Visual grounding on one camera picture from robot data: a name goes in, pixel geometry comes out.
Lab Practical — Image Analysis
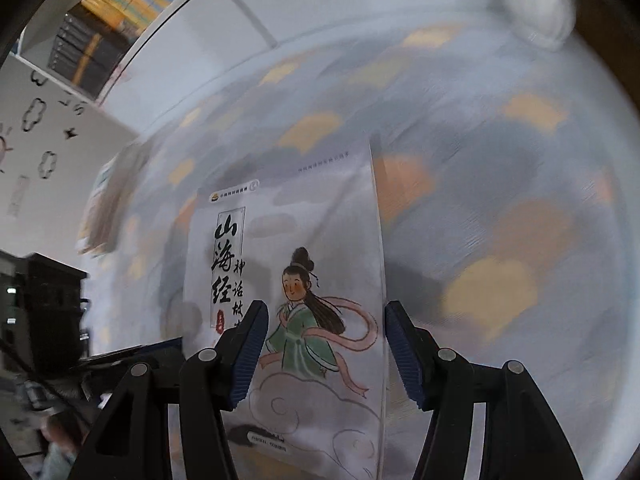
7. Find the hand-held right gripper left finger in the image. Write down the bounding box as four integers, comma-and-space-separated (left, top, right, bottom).
67, 300, 271, 480

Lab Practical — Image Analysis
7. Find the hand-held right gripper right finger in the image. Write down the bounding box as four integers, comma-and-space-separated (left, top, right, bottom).
384, 300, 586, 480

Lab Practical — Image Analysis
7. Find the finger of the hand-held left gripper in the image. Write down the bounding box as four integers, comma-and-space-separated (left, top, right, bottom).
75, 337, 187, 372

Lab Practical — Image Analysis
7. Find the white robed woman book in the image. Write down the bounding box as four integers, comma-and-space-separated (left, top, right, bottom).
181, 136, 390, 480

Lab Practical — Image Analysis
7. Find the stack of thin books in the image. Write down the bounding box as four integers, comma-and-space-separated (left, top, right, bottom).
75, 144, 151, 257

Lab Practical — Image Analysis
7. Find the black outline cloud sticker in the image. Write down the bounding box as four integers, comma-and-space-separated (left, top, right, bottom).
38, 149, 58, 181
21, 98, 48, 132

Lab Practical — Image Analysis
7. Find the leaf patterned tablecloth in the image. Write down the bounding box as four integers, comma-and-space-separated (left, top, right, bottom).
77, 22, 633, 480

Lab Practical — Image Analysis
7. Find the row of dark volumes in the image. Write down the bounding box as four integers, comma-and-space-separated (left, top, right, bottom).
46, 11, 132, 99

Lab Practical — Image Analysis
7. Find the white bookshelf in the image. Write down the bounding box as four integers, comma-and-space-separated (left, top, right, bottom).
10, 0, 506, 136

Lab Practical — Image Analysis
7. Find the white vase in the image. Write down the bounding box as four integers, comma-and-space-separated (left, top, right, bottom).
501, 0, 577, 52

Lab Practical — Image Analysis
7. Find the white wall switch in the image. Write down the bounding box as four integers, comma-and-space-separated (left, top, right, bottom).
6, 174, 30, 219

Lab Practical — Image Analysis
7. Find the sun wall sticker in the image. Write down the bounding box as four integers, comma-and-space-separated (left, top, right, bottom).
0, 124, 14, 173

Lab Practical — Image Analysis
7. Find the black lettering wall sticker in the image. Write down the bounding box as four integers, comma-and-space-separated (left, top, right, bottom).
59, 97, 90, 118

